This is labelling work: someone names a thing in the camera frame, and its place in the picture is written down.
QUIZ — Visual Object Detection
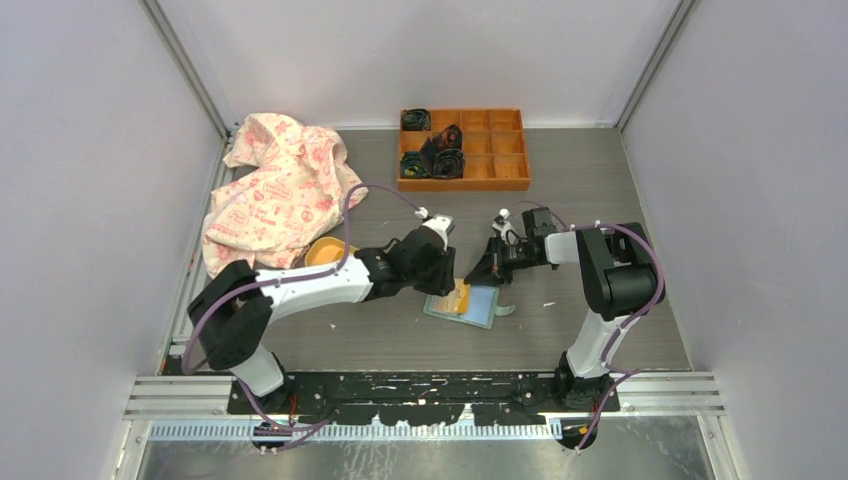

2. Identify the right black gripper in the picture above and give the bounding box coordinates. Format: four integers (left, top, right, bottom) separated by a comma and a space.
465, 234, 538, 286

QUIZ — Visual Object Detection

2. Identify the light green card holder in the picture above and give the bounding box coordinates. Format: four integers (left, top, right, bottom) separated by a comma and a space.
423, 286, 515, 330

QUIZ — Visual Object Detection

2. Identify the yellow oval tray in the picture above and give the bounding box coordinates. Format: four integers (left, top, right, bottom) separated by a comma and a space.
303, 237, 357, 267

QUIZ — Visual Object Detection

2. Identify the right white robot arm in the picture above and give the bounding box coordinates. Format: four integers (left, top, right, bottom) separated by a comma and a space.
464, 203, 665, 411

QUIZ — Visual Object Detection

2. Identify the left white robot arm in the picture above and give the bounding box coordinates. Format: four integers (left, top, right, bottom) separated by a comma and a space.
184, 216, 456, 413

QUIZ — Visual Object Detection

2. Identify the dark rolled sock bottom-left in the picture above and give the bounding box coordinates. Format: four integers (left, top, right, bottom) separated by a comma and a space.
399, 151, 430, 179

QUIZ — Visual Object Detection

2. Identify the dark rolled sock bottom-middle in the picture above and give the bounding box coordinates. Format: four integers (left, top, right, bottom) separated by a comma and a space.
430, 148, 465, 180

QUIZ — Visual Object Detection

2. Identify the dark rolled sock middle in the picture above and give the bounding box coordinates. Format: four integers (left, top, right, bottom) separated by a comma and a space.
419, 124, 463, 159

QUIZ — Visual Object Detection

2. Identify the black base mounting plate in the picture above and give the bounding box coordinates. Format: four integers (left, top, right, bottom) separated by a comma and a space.
258, 369, 620, 427

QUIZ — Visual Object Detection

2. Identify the orange compartment organizer box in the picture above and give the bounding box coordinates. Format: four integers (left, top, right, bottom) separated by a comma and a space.
397, 108, 532, 192

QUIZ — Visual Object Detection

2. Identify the dark rolled sock top-left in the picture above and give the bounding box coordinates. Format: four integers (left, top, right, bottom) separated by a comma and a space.
400, 108, 431, 131

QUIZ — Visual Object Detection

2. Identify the pink patterned cloth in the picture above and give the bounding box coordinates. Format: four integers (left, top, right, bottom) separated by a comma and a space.
201, 113, 368, 278

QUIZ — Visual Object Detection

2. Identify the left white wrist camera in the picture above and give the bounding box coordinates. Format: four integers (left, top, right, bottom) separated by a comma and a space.
422, 214, 455, 248

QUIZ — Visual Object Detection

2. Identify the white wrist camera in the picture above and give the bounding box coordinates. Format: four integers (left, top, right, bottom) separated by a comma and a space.
491, 208, 520, 245
422, 214, 455, 248

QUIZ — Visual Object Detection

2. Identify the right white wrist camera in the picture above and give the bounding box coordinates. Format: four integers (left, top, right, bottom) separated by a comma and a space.
491, 208, 520, 245

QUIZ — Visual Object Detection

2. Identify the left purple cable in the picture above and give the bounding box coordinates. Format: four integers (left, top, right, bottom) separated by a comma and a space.
180, 183, 429, 454

